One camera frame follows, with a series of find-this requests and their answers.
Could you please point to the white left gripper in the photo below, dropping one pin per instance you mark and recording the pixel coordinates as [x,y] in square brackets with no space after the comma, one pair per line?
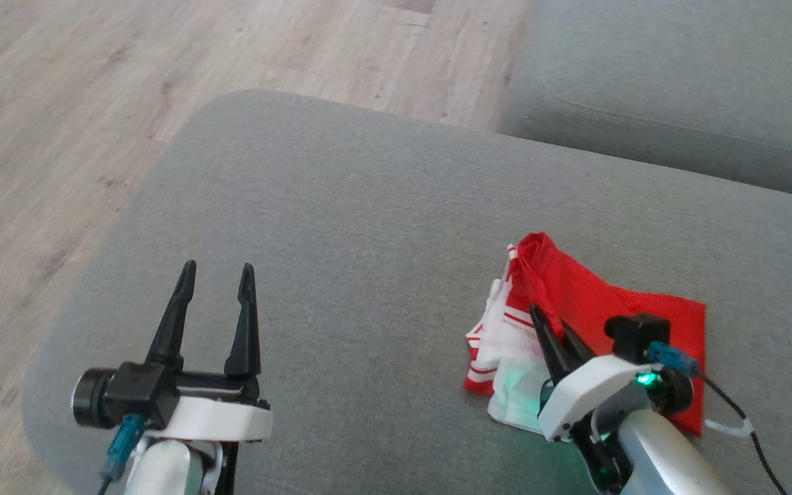
[221,419]

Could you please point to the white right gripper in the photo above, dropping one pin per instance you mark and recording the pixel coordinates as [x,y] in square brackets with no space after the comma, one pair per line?
[588,388]

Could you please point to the red white basketball jersey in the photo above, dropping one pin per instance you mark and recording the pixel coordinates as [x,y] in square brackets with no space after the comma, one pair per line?
[595,295]

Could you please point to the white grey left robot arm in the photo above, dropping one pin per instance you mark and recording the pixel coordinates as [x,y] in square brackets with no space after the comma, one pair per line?
[162,471]

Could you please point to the large grey sofa seat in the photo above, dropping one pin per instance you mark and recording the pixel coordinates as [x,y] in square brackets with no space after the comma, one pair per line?
[368,240]

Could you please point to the grey sofa cushion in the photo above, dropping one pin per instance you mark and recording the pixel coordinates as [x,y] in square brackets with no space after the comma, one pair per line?
[698,82]

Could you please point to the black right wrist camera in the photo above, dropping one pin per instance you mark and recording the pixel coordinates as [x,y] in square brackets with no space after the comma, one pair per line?
[636,333]

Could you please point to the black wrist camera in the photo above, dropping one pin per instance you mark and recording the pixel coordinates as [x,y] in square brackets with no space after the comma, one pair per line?
[135,392]
[636,333]

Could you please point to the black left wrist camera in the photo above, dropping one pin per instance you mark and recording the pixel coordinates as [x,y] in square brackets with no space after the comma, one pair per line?
[135,392]

